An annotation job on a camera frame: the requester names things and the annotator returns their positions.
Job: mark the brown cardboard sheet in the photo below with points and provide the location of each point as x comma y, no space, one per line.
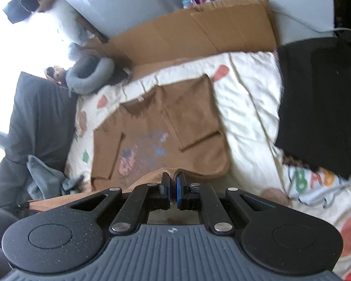
193,35

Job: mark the black garment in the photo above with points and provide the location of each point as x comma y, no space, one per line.
318,93

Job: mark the black cloth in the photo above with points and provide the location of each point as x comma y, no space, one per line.
122,76

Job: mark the brown printed t-shirt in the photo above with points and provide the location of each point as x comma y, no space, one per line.
187,117

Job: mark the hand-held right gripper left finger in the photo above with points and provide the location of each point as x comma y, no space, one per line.
165,193

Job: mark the dark hanging cloth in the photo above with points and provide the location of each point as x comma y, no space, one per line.
20,5

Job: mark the grey-blue cloth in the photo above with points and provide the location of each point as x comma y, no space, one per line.
46,175

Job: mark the dark grey pillow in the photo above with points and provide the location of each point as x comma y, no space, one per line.
38,117

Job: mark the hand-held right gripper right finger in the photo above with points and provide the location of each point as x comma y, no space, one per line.
180,193

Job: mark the bear print bedsheet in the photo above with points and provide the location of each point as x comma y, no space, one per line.
251,108

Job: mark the white pillow in plastic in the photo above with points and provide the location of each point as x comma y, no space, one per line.
76,51

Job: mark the grey neck pillow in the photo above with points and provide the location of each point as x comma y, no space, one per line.
87,79

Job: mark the brown teddy bear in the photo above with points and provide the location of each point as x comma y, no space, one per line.
57,74

